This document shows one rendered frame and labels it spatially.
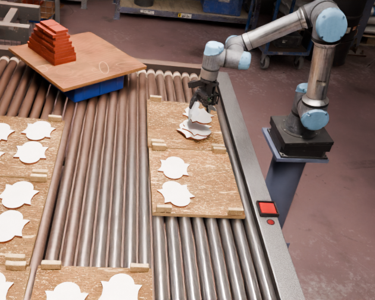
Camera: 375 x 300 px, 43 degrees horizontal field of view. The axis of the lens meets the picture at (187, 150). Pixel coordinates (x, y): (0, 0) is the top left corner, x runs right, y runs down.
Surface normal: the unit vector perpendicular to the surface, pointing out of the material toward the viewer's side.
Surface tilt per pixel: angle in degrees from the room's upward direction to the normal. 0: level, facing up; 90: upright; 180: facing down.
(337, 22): 83
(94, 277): 0
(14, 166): 0
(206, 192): 0
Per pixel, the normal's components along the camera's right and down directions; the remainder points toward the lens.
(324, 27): -0.01, 0.47
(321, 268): 0.15, -0.81
